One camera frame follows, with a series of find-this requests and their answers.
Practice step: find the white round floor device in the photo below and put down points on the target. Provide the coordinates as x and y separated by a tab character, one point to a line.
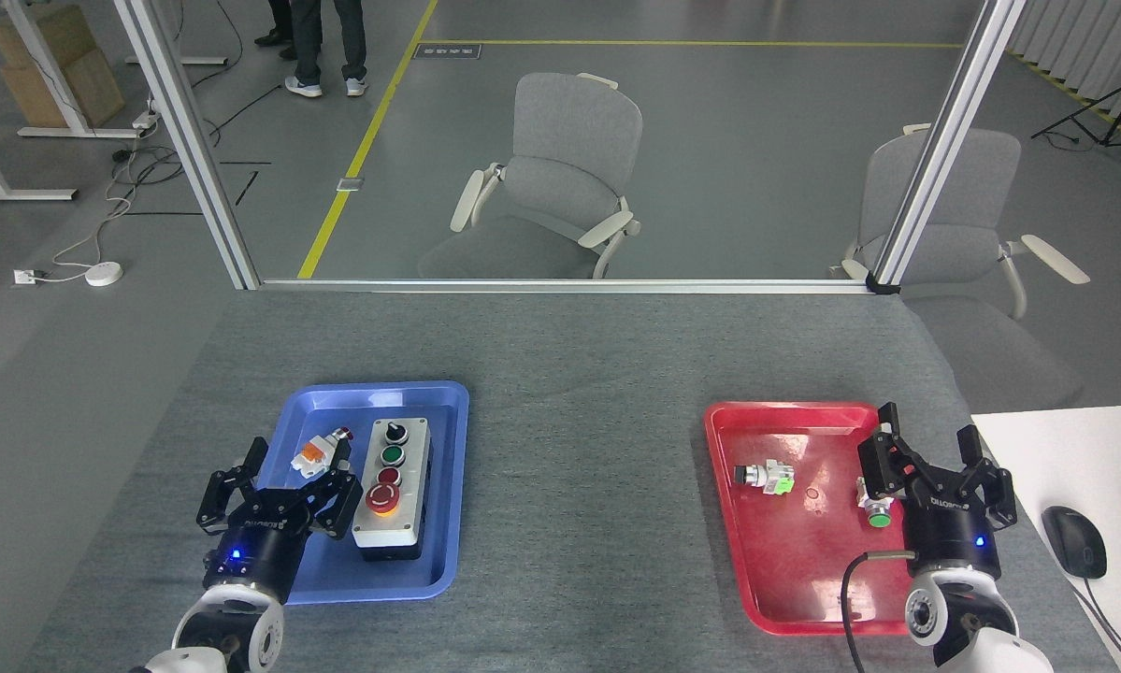
104	274

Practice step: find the cardboard box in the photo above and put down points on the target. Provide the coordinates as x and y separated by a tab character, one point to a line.
93	89
60	33

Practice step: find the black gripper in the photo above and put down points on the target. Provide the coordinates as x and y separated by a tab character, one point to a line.
265	551
948	533

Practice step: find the white pleated curtain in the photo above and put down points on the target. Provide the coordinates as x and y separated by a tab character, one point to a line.
1084	37

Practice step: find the green push button switch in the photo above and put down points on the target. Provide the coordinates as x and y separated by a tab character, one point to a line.
878	512

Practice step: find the white side table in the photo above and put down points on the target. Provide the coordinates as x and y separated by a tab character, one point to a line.
1037	458

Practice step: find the red push button orange block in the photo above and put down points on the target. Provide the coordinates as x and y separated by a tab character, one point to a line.
309	455

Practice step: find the metal floor plate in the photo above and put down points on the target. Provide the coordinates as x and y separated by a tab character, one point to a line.
351	183

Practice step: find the silver aluminium post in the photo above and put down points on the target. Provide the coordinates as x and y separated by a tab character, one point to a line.
191	140
943	150

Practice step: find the white power strip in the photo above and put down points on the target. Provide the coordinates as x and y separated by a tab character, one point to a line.
146	119

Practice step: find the white desk foot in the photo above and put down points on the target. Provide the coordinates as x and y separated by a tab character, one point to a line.
177	61

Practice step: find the black computer mouse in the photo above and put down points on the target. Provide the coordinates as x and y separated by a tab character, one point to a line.
1074	540

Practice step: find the blue plastic tray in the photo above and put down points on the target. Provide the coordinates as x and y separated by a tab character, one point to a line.
448	467

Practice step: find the white floor socket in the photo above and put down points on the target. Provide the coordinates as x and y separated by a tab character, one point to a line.
25	277

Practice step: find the dark floor sign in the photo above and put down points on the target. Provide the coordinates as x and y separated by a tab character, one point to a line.
448	51

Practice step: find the silver aluminium rail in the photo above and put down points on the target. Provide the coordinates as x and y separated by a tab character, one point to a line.
560	285

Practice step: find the red plastic tray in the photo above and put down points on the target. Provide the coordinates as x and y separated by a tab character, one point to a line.
784	551

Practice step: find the black selector switch green block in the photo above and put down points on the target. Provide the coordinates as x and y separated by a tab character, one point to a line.
764	476

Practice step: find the grey four-button control box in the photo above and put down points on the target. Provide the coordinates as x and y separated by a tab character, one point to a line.
409	467

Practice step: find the grey office chair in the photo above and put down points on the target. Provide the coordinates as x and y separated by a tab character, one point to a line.
569	140
971	187

